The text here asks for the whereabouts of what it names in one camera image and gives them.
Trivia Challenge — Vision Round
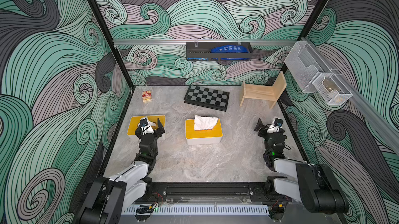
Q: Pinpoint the yellow bamboo lid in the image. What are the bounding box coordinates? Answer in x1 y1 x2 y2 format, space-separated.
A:
185 119 223 139
127 115 166 135

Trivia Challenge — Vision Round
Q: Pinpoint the clear plastic wall bin small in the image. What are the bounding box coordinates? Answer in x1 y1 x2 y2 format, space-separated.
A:
312 72 353 106

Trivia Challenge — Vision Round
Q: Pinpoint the aluminium wall rail back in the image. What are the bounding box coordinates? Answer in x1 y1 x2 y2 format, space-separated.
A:
113 39 296 46

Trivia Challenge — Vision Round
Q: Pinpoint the aluminium wall rail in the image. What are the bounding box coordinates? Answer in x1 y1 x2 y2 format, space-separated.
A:
113 39 296 46
301 37 399 154

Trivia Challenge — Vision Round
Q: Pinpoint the clear plastic wall bin large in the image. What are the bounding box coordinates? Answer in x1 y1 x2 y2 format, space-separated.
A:
285 41 322 94

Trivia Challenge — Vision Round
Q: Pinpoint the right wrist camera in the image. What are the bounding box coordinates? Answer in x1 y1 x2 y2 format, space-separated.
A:
268 117 285 134

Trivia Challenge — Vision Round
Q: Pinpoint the blue object in basket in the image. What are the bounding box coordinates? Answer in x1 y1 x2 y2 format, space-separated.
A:
211 45 248 53

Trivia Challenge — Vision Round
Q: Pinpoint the small red card box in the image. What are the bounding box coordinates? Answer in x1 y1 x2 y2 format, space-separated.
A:
142 91 152 102

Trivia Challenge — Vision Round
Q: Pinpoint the small wooden chair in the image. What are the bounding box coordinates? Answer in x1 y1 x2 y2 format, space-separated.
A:
240 71 287 109

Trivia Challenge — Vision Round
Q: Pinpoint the white slotted cable duct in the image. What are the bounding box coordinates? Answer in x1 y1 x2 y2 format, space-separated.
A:
123 204 270 216

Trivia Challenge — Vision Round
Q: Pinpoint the black wall shelf basket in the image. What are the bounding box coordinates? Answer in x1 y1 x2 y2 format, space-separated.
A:
186 42 253 61

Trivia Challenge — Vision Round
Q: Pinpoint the black chessboard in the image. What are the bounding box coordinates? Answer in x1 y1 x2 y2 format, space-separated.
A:
184 85 230 112

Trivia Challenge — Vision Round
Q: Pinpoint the orange tissue pack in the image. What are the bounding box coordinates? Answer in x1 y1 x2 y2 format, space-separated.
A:
139 117 156 126
194 115 219 131

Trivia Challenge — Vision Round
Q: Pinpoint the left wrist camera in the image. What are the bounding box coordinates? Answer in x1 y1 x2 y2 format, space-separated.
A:
142 124 154 133

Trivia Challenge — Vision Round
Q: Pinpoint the aluminium wall rail right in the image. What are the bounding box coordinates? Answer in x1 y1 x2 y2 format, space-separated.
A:
301 37 399 154

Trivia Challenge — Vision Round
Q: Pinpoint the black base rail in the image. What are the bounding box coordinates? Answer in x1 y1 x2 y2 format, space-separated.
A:
139 177 284 201

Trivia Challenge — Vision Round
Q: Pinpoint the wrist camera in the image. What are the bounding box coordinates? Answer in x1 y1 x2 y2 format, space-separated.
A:
142 124 154 133
268 117 285 134

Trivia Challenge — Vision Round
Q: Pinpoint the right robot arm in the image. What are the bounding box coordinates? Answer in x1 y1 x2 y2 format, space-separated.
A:
254 118 349 214

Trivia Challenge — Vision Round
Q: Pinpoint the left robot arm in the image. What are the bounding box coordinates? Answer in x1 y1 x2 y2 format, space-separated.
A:
72 117 165 224

